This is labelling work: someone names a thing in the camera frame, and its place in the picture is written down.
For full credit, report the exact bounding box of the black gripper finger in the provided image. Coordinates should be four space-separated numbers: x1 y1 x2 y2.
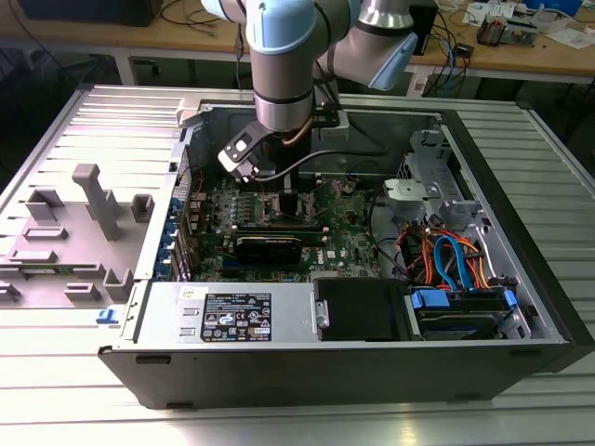
278 172 301 217

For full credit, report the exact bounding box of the square silver CPU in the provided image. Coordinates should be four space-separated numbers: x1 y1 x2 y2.
270 198 309 221

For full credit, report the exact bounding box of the CPU socket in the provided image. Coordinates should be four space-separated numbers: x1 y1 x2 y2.
259 188 320 225

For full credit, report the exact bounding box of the finned CPU cooler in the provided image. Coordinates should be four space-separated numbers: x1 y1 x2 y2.
478 13 508 46

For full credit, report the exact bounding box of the black graphics card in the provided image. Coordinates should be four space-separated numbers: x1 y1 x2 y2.
231 234 304 267

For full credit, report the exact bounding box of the green motherboard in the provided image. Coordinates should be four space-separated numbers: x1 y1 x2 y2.
188 174 396 283

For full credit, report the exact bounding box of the silver drive cage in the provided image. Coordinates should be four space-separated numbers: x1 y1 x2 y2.
397 128 484 219

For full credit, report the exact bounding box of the black plastic drive shroud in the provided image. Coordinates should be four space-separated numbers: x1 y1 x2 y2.
311 277 410 343

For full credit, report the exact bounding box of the silver power supply with label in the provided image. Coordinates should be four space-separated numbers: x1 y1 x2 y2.
121 281 322 345

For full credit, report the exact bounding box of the tall black box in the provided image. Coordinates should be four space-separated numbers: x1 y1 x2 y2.
411 0 441 56

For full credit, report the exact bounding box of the black PC case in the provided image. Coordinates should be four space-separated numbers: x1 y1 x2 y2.
97 96 595 411

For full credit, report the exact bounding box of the hard disk in blue carrier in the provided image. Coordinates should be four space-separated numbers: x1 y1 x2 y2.
403 286 520 343

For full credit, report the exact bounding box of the wooden desk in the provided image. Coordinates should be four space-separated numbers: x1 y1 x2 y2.
408 0 595 87
0 0 253 87

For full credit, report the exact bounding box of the wide black device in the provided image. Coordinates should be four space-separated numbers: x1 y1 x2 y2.
18 0 164 28

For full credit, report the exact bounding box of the grey parts rack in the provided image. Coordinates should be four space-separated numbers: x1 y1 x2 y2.
0 163 155 310

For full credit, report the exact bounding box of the white printed card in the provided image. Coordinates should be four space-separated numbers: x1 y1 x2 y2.
464 2 512 25

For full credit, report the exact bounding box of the silver metal component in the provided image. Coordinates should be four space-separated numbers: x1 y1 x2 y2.
504 18 540 46

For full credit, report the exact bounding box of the white paper sheet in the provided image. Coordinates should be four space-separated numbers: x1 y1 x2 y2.
544 27 595 51

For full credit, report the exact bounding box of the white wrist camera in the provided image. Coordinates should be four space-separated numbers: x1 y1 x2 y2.
217 121 273 183

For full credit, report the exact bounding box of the black camera cable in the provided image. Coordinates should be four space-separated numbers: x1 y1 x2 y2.
254 148 371 181

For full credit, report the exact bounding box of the short black wire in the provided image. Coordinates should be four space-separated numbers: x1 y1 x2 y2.
346 160 390 182

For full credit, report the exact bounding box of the long black wire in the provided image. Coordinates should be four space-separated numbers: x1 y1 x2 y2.
366 188 410 282

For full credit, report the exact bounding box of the silver disk bay bracket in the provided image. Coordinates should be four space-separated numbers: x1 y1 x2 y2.
381 178 443 219

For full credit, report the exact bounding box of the blue data wire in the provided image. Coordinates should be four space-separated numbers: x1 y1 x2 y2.
434 234 470 292

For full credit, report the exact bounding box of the orange power wire bundle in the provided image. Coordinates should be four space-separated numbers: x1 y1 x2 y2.
399 222 492 289

